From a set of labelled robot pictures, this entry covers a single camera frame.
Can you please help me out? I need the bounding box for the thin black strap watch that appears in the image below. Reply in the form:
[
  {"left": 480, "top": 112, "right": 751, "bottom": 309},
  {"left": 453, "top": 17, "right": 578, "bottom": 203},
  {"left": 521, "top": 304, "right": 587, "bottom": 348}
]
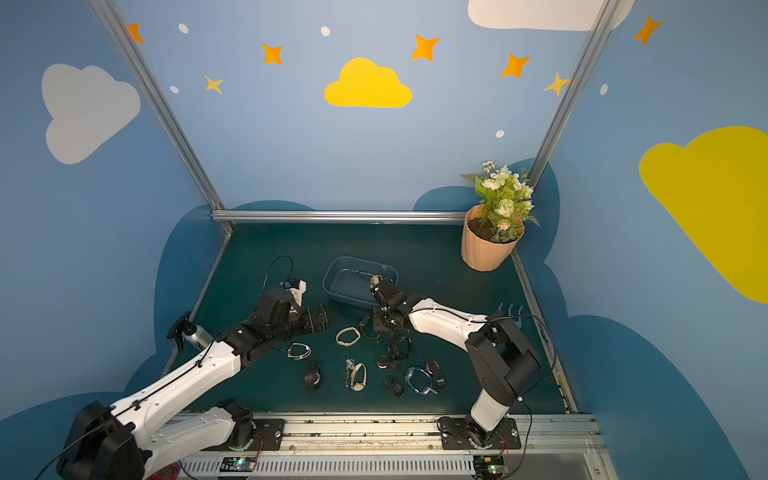
[{"left": 358, "top": 316, "right": 381, "bottom": 341}]

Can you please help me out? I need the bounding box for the chunky black sport watch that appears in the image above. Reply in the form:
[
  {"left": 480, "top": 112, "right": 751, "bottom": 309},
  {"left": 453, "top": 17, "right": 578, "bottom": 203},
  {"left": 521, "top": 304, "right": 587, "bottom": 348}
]
[{"left": 387, "top": 334, "right": 412, "bottom": 361}]

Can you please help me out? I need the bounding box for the silver bracelet watch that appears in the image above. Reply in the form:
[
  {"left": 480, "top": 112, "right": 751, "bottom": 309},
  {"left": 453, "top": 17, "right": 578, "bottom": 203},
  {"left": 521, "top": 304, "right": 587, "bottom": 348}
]
[{"left": 286, "top": 342, "right": 312, "bottom": 361}]

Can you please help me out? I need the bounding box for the black rugged digital watch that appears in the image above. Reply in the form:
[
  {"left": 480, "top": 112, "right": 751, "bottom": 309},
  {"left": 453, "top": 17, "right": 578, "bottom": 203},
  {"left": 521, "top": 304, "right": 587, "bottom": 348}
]
[{"left": 303, "top": 362, "right": 323, "bottom": 391}]

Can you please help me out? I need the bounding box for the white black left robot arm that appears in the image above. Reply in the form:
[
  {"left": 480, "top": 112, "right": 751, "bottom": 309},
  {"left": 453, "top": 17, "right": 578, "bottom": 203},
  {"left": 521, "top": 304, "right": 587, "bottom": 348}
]
[{"left": 52, "top": 288, "right": 330, "bottom": 479}]

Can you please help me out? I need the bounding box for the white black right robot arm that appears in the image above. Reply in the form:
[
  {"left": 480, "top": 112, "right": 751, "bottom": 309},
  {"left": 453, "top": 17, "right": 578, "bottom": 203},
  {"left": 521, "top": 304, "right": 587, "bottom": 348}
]
[{"left": 370, "top": 275, "right": 544, "bottom": 437}]

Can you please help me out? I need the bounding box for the blue plastic storage box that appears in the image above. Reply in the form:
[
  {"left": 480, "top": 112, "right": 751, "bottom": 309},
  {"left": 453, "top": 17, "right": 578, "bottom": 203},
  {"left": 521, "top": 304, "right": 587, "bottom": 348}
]
[{"left": 322, "top": 256, "right": 399, "bottom": 309}]

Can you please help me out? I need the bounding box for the small black watch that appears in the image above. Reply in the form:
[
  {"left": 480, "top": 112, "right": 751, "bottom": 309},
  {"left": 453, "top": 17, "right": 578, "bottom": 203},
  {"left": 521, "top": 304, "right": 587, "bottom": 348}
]
[{"left": 380, "top": 376, "right": 405, "bottom": 398}]

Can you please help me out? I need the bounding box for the silver black water bottle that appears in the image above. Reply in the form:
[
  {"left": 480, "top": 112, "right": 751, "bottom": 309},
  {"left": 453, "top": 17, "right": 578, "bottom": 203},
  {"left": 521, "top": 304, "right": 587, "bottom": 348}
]
[{"left": 166, "top": 311, "right": 214, "bottom": 353}]

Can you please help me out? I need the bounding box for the blue garden fork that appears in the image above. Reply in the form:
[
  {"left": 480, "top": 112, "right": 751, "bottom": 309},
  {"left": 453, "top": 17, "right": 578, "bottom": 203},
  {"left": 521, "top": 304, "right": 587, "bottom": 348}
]
[{"left": 498, "top": 303, "right": 525, "bottom": 329}]

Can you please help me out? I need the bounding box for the terracotta pot with flowers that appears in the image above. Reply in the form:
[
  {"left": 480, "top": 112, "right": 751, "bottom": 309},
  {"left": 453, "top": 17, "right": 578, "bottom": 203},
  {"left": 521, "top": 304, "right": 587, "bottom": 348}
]
[{"left": 461, "top": 160, "right": 538, "bottom": 272}]

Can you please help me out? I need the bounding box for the white strap chain watch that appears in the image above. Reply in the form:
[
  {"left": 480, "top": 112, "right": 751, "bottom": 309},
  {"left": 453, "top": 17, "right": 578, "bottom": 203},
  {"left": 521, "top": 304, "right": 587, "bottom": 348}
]
[{"left": 345, "top": 359, "right": 367, "bottom": 392}]

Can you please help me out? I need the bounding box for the dark grey strap watch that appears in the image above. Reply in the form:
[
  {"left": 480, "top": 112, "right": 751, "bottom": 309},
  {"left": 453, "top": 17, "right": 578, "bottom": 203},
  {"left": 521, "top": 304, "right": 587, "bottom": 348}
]
[{"left": 425, "top": 359, "right": 446, "bottom": 390}]

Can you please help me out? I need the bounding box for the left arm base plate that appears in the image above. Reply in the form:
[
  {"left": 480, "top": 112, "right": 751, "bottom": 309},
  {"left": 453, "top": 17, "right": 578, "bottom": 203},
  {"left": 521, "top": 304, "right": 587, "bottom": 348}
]
[{"left": 207, "top": 418, "right": 286, "bottom": 452}]

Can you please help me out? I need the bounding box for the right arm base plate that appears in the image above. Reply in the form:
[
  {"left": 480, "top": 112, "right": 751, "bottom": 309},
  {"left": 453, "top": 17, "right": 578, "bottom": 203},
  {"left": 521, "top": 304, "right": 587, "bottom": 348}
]
[{"left": 436, "top": 416, "right": 522, "bottom": 450}]

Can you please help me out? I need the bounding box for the aluminium rail front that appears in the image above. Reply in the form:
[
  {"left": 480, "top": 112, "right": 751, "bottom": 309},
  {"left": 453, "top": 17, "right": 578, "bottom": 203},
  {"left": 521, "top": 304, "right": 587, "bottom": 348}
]
[{"left": 157, "top": 413, "right": 618, "bottom": 479}]

